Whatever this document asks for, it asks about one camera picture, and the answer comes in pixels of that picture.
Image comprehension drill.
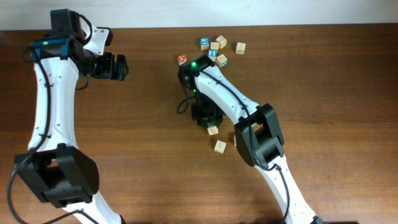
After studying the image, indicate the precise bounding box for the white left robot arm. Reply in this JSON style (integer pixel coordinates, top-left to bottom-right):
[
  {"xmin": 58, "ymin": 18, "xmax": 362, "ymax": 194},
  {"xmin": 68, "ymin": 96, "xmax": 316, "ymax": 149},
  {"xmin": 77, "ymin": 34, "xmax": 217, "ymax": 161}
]
[{"xmin": 13, "ymin": 9, "xmax": 129, "ymax": 223}]

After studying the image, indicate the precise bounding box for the wooden block dark green side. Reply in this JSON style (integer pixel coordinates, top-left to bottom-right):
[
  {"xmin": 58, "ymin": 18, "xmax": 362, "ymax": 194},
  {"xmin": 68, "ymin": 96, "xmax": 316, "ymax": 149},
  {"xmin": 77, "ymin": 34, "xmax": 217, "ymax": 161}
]
[{"xmin": 210, "ymin": 42, "xmax": 220, "ymax": 50}]

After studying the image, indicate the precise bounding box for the plain wooden block far right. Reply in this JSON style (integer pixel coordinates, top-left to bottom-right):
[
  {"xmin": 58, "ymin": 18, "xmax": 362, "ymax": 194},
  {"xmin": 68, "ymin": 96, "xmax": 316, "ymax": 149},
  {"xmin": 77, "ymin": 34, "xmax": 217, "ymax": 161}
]
[{"xmin": 235, "ymin": 42, "xmax": 246, "ymax": 55}]

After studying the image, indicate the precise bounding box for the wooden block blue 2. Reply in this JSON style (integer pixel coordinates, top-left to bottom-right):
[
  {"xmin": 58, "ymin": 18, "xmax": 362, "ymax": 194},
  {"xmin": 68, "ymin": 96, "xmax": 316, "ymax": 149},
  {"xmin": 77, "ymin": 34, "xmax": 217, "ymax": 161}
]
[{"xmin": 208, "ymin": 49, "xmax": 218, "ymax": 61}]

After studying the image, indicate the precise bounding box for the wooden block blue top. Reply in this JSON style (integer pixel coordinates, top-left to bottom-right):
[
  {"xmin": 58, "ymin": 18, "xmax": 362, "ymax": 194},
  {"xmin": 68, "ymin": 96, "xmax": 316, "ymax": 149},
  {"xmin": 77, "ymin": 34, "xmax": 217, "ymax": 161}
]
[{"xmin": 200, "ymin": 37, "xmax": 210, "ymax": 50}]

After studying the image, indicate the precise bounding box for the wooden block number 8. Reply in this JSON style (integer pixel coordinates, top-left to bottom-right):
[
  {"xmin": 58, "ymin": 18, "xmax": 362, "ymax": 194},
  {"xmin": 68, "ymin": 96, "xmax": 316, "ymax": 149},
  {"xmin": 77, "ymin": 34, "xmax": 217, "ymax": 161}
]
[{"xmin": 214, "ymin": 140, "xmax": 226, "ymax": 154}]

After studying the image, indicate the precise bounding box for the wooden block red Q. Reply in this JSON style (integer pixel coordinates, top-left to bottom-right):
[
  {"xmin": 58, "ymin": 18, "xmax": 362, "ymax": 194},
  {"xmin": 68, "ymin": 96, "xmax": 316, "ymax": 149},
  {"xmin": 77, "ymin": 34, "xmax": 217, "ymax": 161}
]
[{"xmin": 177, "ymin": 55, "xmax": 188, "ymax": 65}]

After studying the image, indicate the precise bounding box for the wooden block J green N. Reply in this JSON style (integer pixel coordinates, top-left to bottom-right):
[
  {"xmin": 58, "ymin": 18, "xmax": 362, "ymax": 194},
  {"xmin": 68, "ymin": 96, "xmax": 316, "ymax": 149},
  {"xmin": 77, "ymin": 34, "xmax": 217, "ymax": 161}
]
[{"xmin": 215, "ymin": 54, "xmax": 228, "ymax": 68}]

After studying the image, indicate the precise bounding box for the wooden block green V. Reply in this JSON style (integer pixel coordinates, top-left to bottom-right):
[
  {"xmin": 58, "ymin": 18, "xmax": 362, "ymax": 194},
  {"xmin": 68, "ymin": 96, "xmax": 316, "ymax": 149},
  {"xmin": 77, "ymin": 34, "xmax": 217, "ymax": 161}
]
[{"xmin": 207, "ymin": 126, "xmax": 218, "ymax": 136}]

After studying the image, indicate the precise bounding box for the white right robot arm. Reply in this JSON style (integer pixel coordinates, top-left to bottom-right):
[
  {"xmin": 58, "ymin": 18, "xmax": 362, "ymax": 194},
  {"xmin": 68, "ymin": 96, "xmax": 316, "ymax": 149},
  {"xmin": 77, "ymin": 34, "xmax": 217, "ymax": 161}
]
[{"xmin": 178, "ymin": 55, "xmax": 321, "ymax": 224}]

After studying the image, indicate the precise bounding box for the wooden block yellow side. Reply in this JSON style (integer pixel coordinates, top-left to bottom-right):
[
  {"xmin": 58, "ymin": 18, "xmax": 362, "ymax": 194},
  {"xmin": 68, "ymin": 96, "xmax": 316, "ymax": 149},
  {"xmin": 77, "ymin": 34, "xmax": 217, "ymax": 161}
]
[{"xmin": 216, "ymin": 35, "xmax": 228, "ymax": 49}]

